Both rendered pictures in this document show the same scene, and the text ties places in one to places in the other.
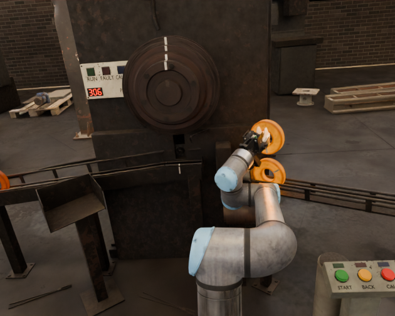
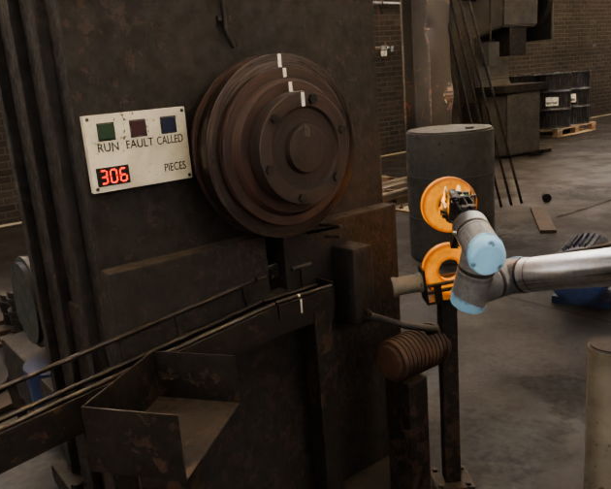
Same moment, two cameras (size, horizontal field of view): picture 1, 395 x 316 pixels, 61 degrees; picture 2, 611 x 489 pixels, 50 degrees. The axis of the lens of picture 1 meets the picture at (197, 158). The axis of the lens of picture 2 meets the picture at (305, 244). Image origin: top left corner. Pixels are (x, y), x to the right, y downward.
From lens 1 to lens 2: 1.24 m
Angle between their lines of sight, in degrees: 40
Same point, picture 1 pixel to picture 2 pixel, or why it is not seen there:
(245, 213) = (428, 347)
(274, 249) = not seen: outside the picture
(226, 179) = (497, 248)
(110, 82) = (144, 152)
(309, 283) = (498, 449)
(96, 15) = (116, 15)
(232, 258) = not seen: outside the picture
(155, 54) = (269, 82)
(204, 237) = not seen: outside the picture
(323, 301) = not seen: outside the picture
